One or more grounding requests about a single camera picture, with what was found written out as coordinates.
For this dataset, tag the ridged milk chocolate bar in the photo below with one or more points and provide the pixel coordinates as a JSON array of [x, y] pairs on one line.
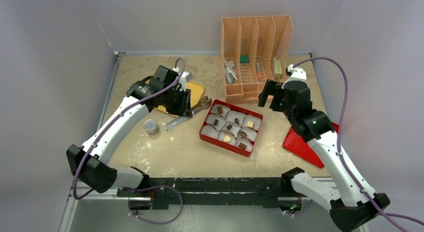
[[242, 145]]

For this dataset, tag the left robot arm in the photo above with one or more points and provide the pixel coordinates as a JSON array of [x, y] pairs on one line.
[[89, 162]]

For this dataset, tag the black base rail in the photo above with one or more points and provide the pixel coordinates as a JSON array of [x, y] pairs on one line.
[[267, 192]]

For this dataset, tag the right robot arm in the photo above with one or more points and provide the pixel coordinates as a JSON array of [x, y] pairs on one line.
[[353, 202]]

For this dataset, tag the red box lid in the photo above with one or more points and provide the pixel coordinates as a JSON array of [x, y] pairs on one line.
[[303, 146]]

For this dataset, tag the round dark chocolate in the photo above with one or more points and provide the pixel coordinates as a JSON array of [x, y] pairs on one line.
[[243, 134]]

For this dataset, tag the beige box in organizer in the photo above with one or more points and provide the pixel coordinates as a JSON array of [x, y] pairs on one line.
[[277, 68]]

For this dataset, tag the red chocolate box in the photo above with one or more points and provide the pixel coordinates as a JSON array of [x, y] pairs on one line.
[[215, 134]]

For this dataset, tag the metal tongs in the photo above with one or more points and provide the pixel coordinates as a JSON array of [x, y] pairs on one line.
[[203, 104]]

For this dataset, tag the stapler in organizer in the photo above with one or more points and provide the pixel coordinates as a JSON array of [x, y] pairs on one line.
[[229, 69]]

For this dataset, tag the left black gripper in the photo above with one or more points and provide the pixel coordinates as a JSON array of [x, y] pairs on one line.
[[184, 109]]

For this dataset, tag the cream heart chocolate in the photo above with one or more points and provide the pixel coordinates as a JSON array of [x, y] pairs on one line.
[[227, 138]]

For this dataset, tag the peach desk organizer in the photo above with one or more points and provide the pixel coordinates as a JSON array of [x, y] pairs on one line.
[[261, 38]]

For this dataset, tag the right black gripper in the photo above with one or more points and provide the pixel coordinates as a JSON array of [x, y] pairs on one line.
[[271, 90]]

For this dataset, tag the yellow tray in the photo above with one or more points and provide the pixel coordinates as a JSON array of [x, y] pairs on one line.
[[195, 91]]

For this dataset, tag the orange marker in organizer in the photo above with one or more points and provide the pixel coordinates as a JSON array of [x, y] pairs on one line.
[[258, 69]]

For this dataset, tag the green block in organizer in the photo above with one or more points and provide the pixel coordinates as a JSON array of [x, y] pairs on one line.
[[244, 59]]

